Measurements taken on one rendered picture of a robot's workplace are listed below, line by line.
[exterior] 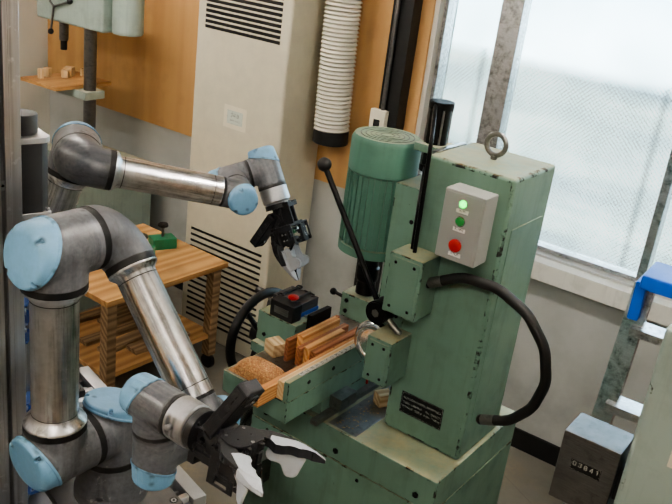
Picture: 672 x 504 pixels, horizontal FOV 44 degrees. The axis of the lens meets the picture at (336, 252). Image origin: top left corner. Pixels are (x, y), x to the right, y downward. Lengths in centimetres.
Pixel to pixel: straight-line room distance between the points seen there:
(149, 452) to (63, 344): 26
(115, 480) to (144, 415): 42
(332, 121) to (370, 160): 153
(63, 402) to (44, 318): 17
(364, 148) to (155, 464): 95
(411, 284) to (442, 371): 25
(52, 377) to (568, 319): 228
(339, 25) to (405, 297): 178
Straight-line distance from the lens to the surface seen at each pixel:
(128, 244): 155
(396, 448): 213
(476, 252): 184
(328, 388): 219
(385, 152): 203
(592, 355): 344
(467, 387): 203
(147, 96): 455
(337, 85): 354
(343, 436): 216
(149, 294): 155
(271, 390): 204
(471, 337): 198
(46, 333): 156
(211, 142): 386
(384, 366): 202
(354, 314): 224
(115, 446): 175
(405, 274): 192
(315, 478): 228
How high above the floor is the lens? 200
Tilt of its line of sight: 22 degrees down
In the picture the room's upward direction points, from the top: 7 degrees clockwise
